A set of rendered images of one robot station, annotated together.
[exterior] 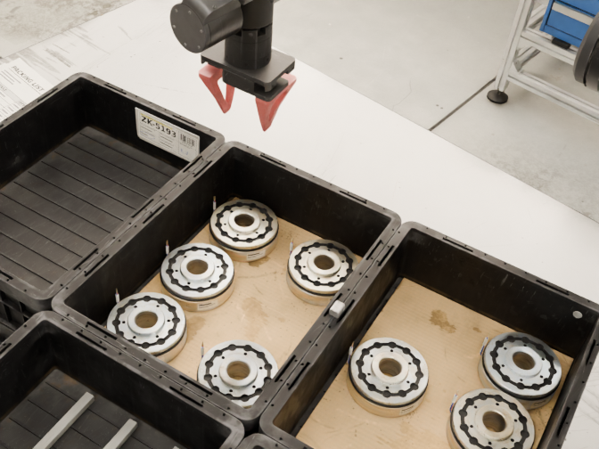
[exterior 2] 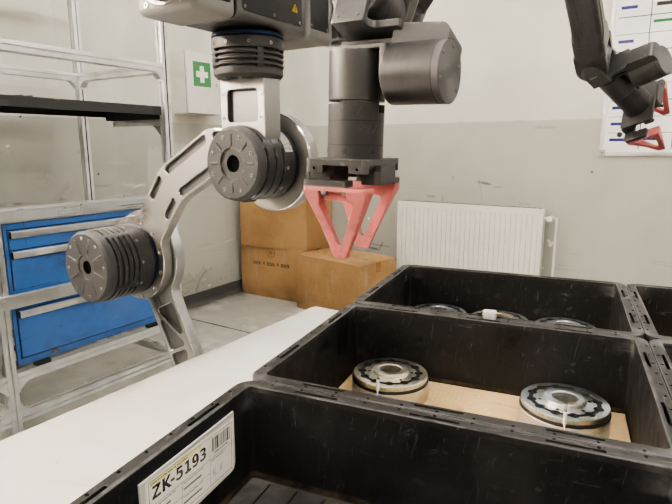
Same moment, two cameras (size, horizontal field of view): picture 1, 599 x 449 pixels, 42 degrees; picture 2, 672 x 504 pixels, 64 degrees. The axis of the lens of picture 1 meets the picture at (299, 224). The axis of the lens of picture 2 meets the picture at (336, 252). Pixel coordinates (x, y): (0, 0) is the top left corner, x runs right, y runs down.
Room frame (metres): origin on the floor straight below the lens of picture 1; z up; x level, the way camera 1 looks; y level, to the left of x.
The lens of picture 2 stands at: (0.87, 0.65, 1.17)
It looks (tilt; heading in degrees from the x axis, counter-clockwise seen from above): 11 degrees down; 267
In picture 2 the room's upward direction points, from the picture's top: straight up
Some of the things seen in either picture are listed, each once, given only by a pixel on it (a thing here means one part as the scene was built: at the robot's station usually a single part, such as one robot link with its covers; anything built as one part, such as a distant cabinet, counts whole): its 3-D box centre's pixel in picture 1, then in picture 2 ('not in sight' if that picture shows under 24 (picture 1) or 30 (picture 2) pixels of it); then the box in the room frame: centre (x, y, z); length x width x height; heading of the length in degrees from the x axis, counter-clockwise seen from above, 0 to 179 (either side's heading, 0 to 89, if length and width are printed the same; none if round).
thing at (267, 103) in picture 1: (258, 96); (359, 207); (0.82, 0.07, 1.10); 0.07 x 0.07 x 0.09; 63
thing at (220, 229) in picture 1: (243, 223); not in sight; (0.83, 0.08, 0.86); 0.10 x 0.10 x 0.01
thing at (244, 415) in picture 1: (239, 263); (464, 365); (0.69, 0.07, 0.92); 0.40 x 0.30 x 0.02; 154
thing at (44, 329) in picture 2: not in sight; (96, 278); (1.79, -1.69, 0.60); 0.72 x 0.03 x 0.56; 54
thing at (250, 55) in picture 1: (248, 43); (355, 139); (0.82, 0.09, 1.17); 0.10 x 0.07 x 0.07; 63
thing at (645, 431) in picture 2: (238, 288); (462, 406); (0.69, 0.07, 0.87); 0.40 x 0.30 x 0.11; 154
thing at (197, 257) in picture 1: (197, 267); not in sight; (0.72, 0.13, 0.86); 0.05 x 0.05 x 0.01
